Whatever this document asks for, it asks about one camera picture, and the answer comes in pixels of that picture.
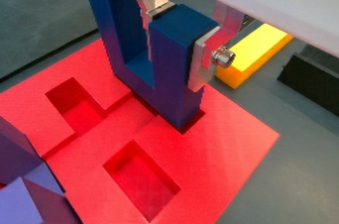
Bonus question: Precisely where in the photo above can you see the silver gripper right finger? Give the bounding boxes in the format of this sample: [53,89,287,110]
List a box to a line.
[188,2,244,92]

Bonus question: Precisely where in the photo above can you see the blue U-shaped block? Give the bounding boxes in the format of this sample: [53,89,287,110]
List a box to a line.
[88,0,217,128]

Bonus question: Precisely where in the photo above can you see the yellow long bar block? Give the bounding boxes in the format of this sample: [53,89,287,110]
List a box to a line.
[216,24,292,89]

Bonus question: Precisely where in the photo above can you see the red slotted base block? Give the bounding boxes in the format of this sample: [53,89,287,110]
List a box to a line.
[0,42,279,224]

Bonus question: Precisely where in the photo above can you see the purple U-shaped block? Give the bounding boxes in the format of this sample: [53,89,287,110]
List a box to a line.
[0,116,81,224]

